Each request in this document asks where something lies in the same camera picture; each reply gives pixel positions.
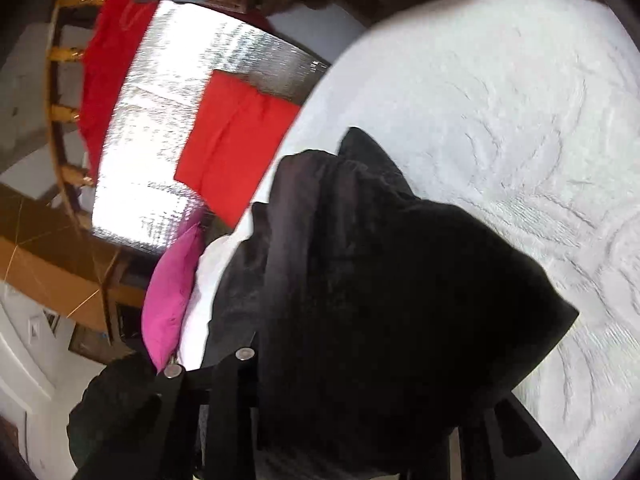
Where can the silver foil sheet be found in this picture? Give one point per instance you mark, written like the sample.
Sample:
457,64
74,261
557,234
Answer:
150,160

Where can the white quilted bedspread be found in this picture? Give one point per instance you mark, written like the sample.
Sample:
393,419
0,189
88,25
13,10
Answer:
500,110

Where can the red cloth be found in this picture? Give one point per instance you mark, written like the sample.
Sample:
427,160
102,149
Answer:
110,70

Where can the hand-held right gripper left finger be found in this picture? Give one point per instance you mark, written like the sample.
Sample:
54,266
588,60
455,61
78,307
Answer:
230,410

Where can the pile of dark clothes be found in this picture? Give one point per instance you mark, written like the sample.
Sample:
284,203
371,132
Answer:
105,410

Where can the red pillow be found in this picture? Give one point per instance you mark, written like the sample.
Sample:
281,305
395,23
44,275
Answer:
230,155

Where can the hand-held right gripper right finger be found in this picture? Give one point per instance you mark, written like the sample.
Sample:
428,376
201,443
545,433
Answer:
510,450

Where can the dark plaid jacket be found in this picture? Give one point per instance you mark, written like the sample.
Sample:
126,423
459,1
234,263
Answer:
390,285

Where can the pink pillow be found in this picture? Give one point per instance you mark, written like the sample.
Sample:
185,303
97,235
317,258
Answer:
167,305

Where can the wooden cabinet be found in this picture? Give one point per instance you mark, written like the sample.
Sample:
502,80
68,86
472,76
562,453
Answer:
40,270

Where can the wooden bed frame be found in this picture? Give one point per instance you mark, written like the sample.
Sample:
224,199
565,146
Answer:
64,53

